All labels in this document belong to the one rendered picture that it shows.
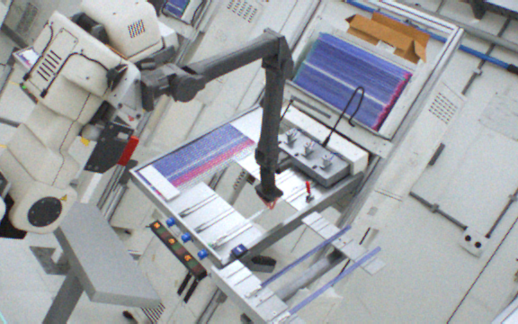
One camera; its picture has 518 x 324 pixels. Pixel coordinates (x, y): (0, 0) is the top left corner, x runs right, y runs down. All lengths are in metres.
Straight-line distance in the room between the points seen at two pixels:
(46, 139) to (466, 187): 2.71
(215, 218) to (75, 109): 0.81
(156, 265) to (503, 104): 2.30
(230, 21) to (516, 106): 1.80
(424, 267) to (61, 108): 2.70
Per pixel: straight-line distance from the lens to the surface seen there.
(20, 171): 1.75
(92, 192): 2.95
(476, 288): 3.67
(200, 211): 2.26
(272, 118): 1.92
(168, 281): 2.69
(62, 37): 1.67
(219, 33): 3.47
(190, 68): 1.63
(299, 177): 2.35
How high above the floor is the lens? 1.40
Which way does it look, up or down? 9 degrees down
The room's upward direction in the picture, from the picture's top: 30 degrees clockwise
